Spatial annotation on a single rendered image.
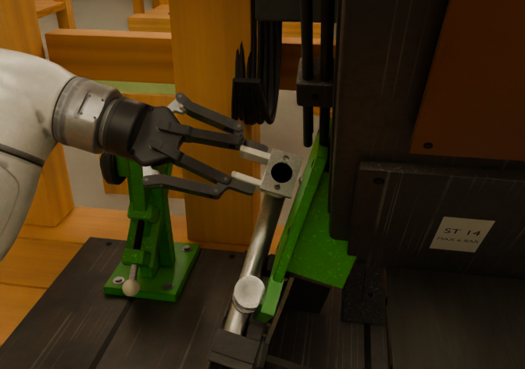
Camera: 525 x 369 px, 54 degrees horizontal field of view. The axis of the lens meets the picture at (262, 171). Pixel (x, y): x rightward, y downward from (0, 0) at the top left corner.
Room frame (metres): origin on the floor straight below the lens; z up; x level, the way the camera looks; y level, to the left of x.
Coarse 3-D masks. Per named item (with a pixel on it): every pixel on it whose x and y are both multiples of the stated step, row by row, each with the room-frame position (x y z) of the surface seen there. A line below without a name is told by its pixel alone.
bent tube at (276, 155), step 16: (272, 160) 0.57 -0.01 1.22; (288, 160) 0.57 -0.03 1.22; (272, 176) 0.61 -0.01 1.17; (288, 176) 0.59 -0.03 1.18; (272, 192) 0.55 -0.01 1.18; (288, 192) 0.54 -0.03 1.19; (272, 208) 0.62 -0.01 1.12; (256, 224) 0.63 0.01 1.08; (272, 224) 0.62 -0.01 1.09; (256, 240) 0.61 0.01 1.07; (256, 256) 0.59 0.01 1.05; (256, 272) 0.58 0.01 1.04; (240, 320) 0.53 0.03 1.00
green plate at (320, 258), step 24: (312, 168) 0.46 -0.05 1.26; (312, 192) 0.46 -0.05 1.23; (288, 216) 0.57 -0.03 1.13; (312, 216) 0.48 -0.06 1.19; (288, 240) 0.47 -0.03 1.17; (312, 240) 0.48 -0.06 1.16; (336, 240) 0.47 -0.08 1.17; (288, 264) 0.47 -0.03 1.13; (312, 264) 0.48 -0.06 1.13; (336, 264) 0.47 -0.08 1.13
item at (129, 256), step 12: (168, 168) 0.80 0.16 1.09; (132, 204) 0.73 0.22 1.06; (132, 216) 0.72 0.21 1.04; (144, 216) 0.72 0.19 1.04; (156, 216) 0.73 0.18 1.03; (132, 228) 0.73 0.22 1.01; (156, 228) 0.73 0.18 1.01; (132, 240) 0.72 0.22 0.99; (144, 240) 0.72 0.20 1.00; (156, 240) 0.71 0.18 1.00; (132, 252) 0.68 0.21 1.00; (144, 252) 0.68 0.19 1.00; (156, 252) 0.70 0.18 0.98; (144, 264) 0.67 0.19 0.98
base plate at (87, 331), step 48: (96, 240) 0.85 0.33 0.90; (48, 288) 0.70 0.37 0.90; (96, 288) 0.70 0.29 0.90; (192, 288) 0.70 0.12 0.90; (336, 288) 0.70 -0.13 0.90; (48, 336) 0.59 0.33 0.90; (96, 336) 0.59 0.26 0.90; (144, 336) 0.59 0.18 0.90; (192, 336) 0.59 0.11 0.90; (288, 336) 0.59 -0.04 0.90; (336, 336) 0.59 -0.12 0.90; (384, 336) 0.59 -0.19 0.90
